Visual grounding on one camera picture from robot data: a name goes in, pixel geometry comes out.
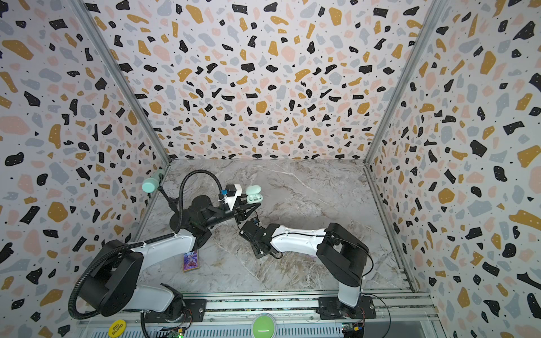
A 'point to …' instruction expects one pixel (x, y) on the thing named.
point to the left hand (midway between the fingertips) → (259, 198)
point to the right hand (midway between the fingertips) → (261, 244)
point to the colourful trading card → (191, 260)
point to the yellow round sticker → (117, 328)
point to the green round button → (264, 326)
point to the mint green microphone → (151, 184)
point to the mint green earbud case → (253, 195)
